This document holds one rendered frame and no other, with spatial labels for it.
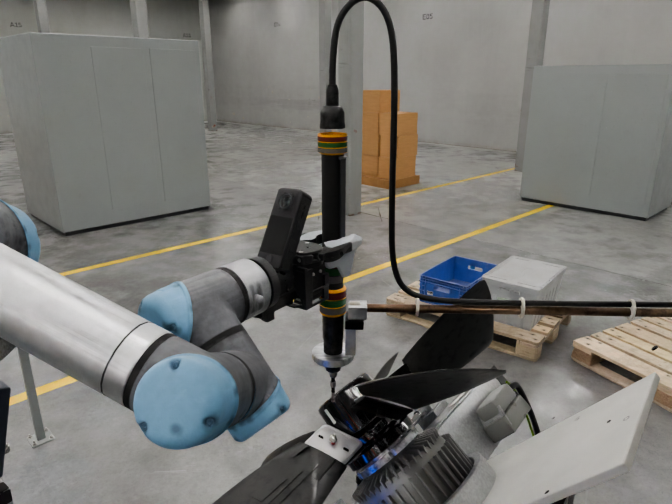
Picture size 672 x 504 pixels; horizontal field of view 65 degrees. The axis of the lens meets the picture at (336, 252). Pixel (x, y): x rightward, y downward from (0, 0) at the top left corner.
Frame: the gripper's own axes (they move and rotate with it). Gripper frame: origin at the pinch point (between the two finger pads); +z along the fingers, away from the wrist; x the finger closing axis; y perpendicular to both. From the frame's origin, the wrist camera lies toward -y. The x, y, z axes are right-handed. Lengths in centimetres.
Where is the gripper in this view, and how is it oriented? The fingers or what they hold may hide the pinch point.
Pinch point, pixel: (344, 233)
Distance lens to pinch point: 83.5
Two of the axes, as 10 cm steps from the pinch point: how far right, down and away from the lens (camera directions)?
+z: 6.0, -2.6, 7.5
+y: 0.1, 9.5, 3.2
